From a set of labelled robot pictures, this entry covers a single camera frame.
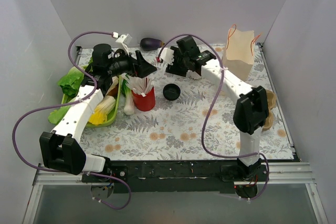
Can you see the green plastic tray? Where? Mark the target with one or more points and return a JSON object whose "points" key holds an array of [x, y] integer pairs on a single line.
{"points": [[112, 115]]}

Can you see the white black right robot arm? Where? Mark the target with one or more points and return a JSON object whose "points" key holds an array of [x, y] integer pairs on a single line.
{"points": [[251, 105]]}

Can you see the floral patterned table mat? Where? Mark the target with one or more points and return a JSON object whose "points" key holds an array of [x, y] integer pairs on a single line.
{"points": [[197, 125]]}

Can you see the red straw holder cup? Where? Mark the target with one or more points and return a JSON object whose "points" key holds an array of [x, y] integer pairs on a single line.
{"points": [[145, 103]]}

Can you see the green lettuce leaf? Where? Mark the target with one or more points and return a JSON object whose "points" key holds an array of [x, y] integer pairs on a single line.
{"points": [[71, 82]]}

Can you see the napa cabbage lower yellow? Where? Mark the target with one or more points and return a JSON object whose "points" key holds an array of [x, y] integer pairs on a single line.
{"points": [[102, 110]]}

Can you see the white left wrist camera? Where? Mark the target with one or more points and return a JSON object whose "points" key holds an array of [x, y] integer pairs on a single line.
{"points": [[123, 42]]}

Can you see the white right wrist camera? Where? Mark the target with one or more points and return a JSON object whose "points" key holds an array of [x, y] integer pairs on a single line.
{"points": [[165, 55]]}

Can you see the black coffee cup lid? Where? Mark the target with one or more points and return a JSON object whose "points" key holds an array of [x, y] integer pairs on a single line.
{"points": [[171, 92]]}

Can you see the brown cardboard cup carrier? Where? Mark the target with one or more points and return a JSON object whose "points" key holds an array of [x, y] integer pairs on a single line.
{"points": [[271, 100]]}

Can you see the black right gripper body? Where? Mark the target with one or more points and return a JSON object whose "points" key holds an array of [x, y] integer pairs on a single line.
{"points": [[180, 60]]}

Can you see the brown paper takeout bag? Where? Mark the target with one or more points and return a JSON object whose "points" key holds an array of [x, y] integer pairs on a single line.
{"points": [[238, 55]]}

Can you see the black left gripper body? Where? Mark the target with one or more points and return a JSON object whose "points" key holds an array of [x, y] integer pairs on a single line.
{"points": [[134, 65]]}

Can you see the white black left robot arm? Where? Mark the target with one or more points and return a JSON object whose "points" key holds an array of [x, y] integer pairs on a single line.
{"points": [[60, 148]]}

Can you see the aluminium frame rail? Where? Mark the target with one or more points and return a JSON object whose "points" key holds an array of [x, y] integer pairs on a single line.
{"points": [[280, 173]]}

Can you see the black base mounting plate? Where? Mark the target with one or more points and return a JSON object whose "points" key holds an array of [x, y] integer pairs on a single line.
{"points": [[182, 176]]}

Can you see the stack of white paper cups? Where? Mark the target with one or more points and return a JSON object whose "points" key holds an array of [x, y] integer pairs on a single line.
{"points": [[194, 76]]}

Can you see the purple eggplant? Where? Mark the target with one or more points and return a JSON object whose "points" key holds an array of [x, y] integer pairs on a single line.
{"points": [[150, 44]]}

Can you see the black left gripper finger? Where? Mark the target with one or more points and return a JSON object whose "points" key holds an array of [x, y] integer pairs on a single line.
{"points": [[140, 61], [145, 69]]}

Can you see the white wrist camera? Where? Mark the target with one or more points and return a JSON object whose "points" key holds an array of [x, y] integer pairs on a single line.
{"points": [[165, 55], [123, 42]]}

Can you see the large green napa cabbage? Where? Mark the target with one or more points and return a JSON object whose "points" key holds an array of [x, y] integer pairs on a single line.
{"points": [[57, 115]]}

